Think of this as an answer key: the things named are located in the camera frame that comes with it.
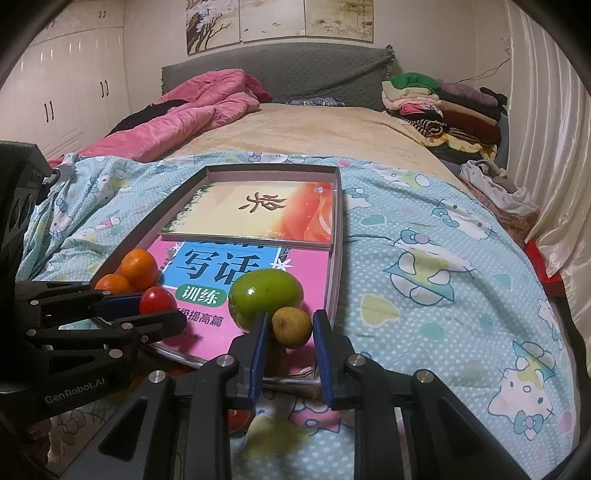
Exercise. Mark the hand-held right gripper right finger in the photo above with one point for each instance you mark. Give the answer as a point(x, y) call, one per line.
point(323, 360)

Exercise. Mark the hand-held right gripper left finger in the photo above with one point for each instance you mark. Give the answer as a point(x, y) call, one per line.
point(258, 360)

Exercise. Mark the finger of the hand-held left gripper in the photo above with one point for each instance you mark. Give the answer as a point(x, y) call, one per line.
point(147, 327)
point(120, 307)

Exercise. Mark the orange mandarin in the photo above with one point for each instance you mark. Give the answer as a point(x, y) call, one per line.
point(138, 268)
point(113, 284)

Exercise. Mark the red cherry tomato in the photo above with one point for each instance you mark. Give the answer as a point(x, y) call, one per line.
point(240, 420)
point(157, 299)

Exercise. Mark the small brown fruit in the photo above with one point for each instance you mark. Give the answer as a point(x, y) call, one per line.
point(291, 327)

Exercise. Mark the green round fruit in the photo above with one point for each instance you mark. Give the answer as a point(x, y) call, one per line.
point(263, 295)

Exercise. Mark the shallow grey cardboard box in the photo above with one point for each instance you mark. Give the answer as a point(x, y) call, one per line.
point(333, 254)

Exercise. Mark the pink workbook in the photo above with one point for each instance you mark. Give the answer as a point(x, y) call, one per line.
point(309, 272)

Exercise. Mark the floral cover book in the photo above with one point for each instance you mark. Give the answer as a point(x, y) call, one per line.
point(207, 217)

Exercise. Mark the blue cartoon printed blanket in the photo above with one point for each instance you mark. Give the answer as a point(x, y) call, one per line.
point(438, 300)

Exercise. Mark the black garment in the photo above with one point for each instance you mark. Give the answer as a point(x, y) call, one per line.
point(138, 117)

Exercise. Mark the pink quilt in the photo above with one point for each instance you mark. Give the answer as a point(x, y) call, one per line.
point(194, 120)

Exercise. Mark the white wardrobe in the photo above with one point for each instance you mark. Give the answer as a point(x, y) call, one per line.
point(69, 92)

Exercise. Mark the beige bed sheet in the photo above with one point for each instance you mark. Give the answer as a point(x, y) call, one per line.
point(323, 134)

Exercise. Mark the pink patterned cloth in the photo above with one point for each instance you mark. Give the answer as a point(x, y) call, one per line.
point(512, 226)

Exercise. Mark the red object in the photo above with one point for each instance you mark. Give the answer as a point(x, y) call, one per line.
point(542, 263)

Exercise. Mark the white crumpled cloth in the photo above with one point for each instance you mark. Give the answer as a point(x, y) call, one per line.
point(494, 184)

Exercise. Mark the dark patterned pillow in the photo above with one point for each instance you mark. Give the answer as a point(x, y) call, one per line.
point(316, 101)

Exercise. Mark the stack of folded clothes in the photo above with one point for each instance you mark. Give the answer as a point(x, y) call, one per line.
point(452, 115)

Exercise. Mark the grey quilted headboard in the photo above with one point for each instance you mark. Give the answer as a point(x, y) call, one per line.
point(300, 69)

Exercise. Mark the blossom branch painting panel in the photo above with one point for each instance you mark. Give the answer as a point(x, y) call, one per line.
point(212, 23)

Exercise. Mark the cream satin curtain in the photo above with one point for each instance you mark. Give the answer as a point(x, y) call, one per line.
point(554, 138)

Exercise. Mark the fish pond painting panel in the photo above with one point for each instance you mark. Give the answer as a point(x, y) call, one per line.
point(272, 18)

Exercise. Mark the pale landscape painting panel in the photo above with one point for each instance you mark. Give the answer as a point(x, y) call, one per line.
point(339, 18)

